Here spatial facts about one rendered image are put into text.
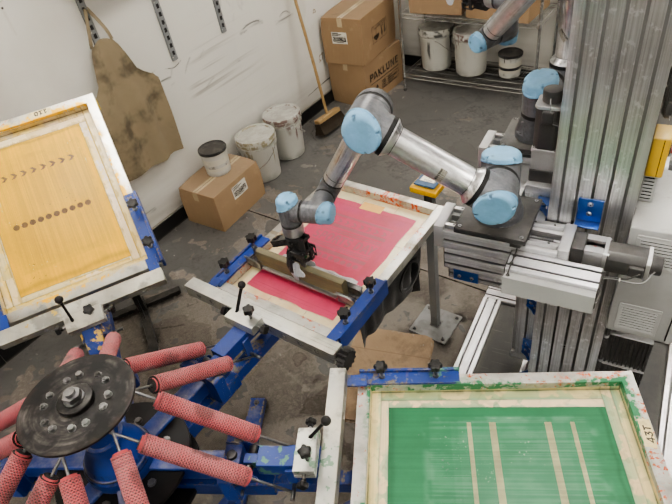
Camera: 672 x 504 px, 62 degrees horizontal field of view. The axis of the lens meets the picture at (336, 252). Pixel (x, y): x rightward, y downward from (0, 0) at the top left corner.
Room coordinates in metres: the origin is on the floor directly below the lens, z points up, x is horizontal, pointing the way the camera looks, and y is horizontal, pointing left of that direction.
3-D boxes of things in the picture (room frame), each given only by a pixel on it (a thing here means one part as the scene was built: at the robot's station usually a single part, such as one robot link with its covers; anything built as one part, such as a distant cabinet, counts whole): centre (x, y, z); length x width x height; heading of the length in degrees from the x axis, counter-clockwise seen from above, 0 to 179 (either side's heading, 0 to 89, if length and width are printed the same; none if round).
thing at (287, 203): (1.53, 0.12, 1.32); 0.09 x 0.08 x 0.11; 65
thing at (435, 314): (2.04, -0.46, 0.48); 0.22 x 0.22 x 0.96; 48
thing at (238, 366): (1.38, 0.30, 0.89); 1.24 x 0.06 x 0.06; 138
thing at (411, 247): (1.70, 0.01, 0.97); 0.79 x 0.58 x 0.04; 138
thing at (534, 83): (1.78, -0.82, 1.42); 0.13 x 0.12 x 0.14; 119
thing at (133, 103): (3.42, 1.08, 1.06); 0.53 x 0.07 x 1.05; 138
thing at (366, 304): (1.33, -0.04, 0.98); 0.30 x 0.05 x 0.07; 138
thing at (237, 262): (1.71, 0.37, 0.98); 0.30 x 0.05 x 0.07; 138
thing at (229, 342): (1.28, 0.38, 1.02); 0.17 x 0.06 x 0.05; 138
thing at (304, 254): (1.52, 0.12, 1.16); 0.09 x 0.08 x 0.12; 48
